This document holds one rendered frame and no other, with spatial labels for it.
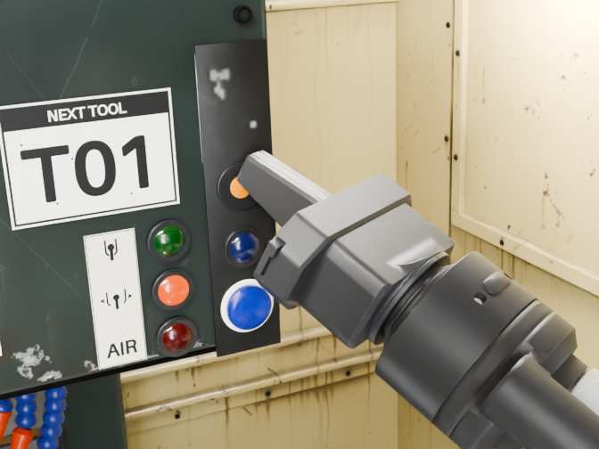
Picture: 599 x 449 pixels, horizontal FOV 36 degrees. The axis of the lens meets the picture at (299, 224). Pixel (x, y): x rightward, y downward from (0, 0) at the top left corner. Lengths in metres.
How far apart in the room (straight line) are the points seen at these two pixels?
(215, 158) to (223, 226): 0.04
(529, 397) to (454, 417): 0.06
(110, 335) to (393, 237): 0.18
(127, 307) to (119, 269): 0.03
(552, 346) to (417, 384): 0.07
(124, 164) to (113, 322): 0.10
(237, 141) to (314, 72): 1.17
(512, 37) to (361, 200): 0.99
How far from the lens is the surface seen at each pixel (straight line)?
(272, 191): 0.54
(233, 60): 0.55
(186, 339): 0.59
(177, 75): 0.55
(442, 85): 1.67
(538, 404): 0.44
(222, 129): 0.56
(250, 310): 0.59
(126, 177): 0.55
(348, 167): 1.80
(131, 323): 0.58
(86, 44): 0.53
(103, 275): 0.56
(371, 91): 1.79
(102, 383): 1.36
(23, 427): 0.78
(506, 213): 1.56
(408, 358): 0.48
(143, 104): 0.54
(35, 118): 0.53
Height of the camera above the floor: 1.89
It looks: 19 degrees down
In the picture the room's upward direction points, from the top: 2 degrees counter-clockwise
